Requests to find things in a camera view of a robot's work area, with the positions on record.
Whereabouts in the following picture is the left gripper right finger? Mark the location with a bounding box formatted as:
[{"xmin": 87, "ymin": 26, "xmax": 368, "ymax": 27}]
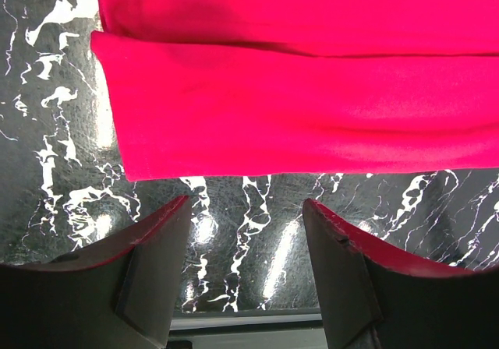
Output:
[{"xmin": 303, "ymin": 199, "xmax": 498, "ymax": 348}]

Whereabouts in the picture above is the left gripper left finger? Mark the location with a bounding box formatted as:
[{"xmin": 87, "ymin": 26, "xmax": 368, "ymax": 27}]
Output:
[{"xmin": 1, "ymin": 196, "xmax": 191, "ymax": 348}]

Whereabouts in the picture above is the red t-shirt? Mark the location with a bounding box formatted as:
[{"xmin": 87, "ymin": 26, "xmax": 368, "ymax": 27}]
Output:
[{"xmin": 90, "ymin": 0, "xmax": 498, "ymax": 182}]

